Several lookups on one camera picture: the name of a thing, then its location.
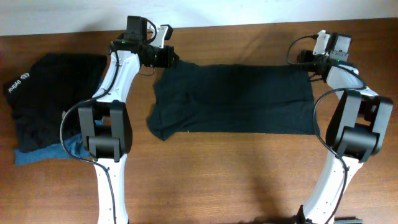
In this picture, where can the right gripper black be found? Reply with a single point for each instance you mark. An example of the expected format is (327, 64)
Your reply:
(304, 57)

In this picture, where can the black folded garment with logo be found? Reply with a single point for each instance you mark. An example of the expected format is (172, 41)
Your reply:
(66, 67)

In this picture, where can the dark green t-shirt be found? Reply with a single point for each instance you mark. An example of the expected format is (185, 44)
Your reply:
(232, 99)

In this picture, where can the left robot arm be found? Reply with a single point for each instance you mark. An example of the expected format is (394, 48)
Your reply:
(104, 121)

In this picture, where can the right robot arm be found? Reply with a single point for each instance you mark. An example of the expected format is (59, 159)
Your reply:
(356, 130)

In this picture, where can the blue denim jeans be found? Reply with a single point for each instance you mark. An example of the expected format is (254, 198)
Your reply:
(46, 152)

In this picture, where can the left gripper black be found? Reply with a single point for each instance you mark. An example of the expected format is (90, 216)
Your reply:
(170, 56)

